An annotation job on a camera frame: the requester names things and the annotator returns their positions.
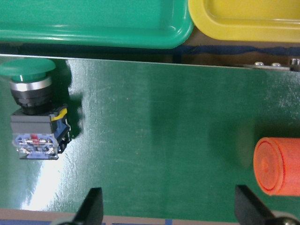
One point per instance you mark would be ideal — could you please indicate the yellow plastic tray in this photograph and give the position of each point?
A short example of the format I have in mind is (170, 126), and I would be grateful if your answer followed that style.
(247, 20)

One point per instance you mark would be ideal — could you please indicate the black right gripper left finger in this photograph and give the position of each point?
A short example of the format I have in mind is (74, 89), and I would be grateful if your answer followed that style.
(91, 211)

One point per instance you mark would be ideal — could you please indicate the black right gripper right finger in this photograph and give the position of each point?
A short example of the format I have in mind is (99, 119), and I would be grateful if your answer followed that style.
(250, 210)

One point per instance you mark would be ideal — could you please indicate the green conveyor belt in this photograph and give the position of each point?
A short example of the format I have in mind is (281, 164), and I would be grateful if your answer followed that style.
(161, 140)

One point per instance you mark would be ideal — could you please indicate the plain orange cylinder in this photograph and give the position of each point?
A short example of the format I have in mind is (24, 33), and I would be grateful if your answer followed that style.
(276, 163)

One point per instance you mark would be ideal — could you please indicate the green plastic tray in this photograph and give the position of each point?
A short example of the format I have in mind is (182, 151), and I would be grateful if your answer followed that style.
(151, 24)

